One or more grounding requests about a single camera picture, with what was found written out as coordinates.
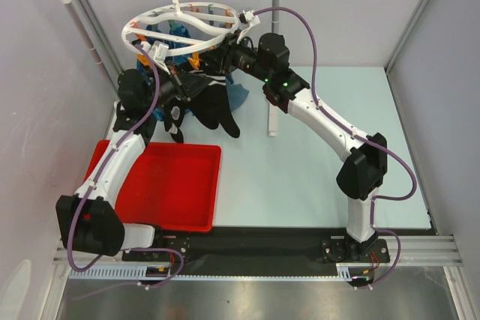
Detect white round clip hanger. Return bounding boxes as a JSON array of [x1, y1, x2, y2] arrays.
[[121, 0, 240, 57]]

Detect teal t-shirt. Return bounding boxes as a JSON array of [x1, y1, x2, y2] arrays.
[[226, 73, 250, 112]]

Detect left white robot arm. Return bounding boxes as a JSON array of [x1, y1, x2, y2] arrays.
[[55, 69, 211, 260]]

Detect red plastic tray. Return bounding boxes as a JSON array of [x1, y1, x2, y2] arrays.
[[84, 139, 222, 232]]

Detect orange clothes peg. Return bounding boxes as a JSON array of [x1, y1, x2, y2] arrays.
[[187, 52, 201, 70], [131, 33, 149, 45]]

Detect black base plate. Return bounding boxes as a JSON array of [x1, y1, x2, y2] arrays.
[[74, 224, 438, 278]]

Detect blue shark-print shorts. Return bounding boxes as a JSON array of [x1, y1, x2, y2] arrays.
[[135, 22, 192, 122]]

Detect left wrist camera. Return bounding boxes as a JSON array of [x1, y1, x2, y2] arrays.
[[146, 41, 170, 73]]

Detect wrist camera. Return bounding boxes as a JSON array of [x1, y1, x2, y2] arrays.
[[146, 41, 170, 73], [237, 10, 260, 43]]

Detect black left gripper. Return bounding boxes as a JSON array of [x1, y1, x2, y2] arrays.
[[142, 61, 212, 112]]

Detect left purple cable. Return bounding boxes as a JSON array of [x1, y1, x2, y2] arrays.
[[67, 44, 187, 291]]

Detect aluminium frame rail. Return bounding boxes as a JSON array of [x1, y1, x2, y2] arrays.
[[54, 228, 463, 283]]

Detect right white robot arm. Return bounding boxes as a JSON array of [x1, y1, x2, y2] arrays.
[[199, 33, 388, 261]]

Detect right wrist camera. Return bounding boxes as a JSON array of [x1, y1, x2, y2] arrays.
[[237, 10, 260, 43]]

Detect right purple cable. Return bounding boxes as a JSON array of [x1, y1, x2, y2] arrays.
[[254, 7, 418, 291]]

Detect black white-striped sock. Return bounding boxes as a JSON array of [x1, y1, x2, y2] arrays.
[[189, 70, 226, 127], [204, 76, 240, 139]]

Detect purple cable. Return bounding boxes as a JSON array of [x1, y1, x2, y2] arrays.
[[254, 7, 418, 291], [67, 44, 187, 291]]

